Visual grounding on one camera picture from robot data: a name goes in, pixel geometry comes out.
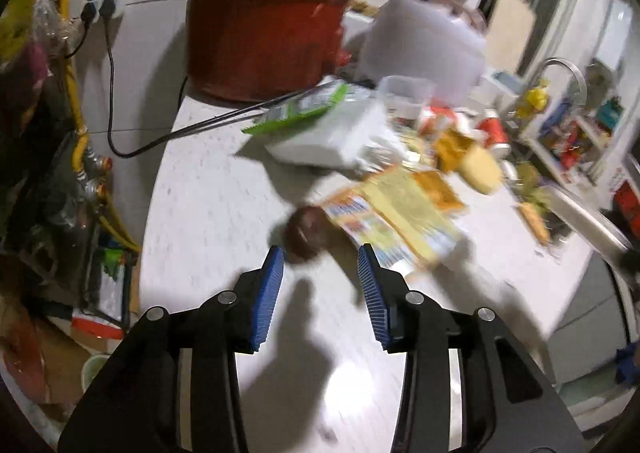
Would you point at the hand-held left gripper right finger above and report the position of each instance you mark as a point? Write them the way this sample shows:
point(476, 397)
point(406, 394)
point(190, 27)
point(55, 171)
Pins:
point(372, 293)

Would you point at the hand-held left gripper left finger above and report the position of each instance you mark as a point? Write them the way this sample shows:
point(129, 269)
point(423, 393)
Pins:
point(267, 298)

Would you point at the dark brown round lump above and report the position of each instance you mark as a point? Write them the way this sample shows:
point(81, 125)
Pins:
point(310, 233)

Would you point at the yellow printed wrapper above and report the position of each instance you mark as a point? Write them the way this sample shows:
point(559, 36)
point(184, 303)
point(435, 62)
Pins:
point(400, 218)

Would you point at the orange snack packet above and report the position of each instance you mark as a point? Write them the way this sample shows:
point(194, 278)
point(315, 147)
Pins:
point(442, 193)

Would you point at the green white box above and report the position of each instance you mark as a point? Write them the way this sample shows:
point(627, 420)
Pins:
point(114, 283)

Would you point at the white plastic bag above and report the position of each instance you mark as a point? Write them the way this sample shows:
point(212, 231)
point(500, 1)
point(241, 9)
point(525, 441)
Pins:
point(335, 138)

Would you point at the pale yellow food piece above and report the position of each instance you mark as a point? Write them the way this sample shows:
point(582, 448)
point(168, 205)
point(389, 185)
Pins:
point(482, 170)

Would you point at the orange yellow wrapper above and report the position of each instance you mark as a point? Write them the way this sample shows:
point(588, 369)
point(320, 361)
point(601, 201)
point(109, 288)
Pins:
point(452, 148)

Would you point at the red white packet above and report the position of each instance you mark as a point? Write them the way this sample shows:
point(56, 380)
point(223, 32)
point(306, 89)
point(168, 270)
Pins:
point(97, 325)

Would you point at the small orange packet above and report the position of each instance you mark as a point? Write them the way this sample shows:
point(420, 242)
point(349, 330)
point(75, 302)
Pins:
point(534, 223)

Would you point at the green bowl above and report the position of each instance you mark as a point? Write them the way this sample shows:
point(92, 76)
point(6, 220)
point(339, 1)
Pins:
point(95, 373)

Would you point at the green snack packet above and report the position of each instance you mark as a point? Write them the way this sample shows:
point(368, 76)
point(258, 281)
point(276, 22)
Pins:
point(300, 108)

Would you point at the clear plastic tub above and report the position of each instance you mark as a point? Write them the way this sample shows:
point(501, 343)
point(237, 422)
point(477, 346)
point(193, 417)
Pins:
point(406, 95)

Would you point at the red can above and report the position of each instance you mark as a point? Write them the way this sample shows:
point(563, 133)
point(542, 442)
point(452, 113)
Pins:
point(494, 133)

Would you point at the metal gas valve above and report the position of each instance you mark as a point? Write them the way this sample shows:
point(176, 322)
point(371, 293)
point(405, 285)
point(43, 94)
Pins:
point(95, 173)

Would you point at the metal sink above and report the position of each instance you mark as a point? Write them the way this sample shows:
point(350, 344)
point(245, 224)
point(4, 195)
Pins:
point(587, 220)

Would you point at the brown cardboard box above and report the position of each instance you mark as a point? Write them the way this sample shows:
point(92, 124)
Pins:
point(45, 363)

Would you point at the yellow plastic toy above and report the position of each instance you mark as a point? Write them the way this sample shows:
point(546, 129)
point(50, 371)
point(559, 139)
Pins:
point(534, 100)

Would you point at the red clay pot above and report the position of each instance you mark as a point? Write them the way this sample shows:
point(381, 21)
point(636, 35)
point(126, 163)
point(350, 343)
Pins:
point(260, 43)

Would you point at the white translucent container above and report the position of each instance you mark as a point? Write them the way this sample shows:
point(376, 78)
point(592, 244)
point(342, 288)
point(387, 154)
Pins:
point(425, 43)

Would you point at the blue cloth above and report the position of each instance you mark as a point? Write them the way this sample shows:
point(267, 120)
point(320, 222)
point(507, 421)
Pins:
point(629, 363)

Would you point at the metal faucet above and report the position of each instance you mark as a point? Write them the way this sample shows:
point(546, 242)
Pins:
point(560, 65)

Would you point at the tan cutting board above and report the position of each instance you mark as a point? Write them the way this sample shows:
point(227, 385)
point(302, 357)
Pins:
point(510, 28)

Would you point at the teal packet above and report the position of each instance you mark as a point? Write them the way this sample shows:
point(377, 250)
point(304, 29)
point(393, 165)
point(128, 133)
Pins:
point(611, 113)

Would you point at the colourful plastic bag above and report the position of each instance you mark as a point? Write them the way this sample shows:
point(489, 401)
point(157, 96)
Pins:
point(27, 18)

